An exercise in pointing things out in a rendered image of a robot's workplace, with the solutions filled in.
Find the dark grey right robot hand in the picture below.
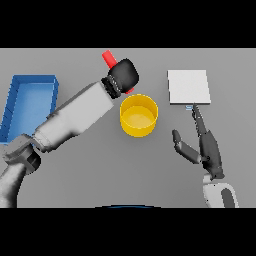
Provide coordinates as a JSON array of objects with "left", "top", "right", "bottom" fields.
[{"left": 171, "top": 102, "right": 226, "bottom": 181}]

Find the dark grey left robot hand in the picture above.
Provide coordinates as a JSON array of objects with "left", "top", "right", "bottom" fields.
[{"left": 100, "top": 58, "right": 140, "bottom": 100}]

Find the yellow bowl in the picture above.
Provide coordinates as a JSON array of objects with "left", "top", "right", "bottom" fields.
[{"left": 119, "top": 93, "right": 159, "bottom": 138}]

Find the red beaker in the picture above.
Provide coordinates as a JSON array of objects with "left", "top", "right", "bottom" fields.
[{"left": 101, "top": 49, "right": 136, "bottom": 95}]

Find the blue tray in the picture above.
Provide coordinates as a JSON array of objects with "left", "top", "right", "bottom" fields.
[{"left": 0, "top": 74, "right": 60, "bottom": 145}]

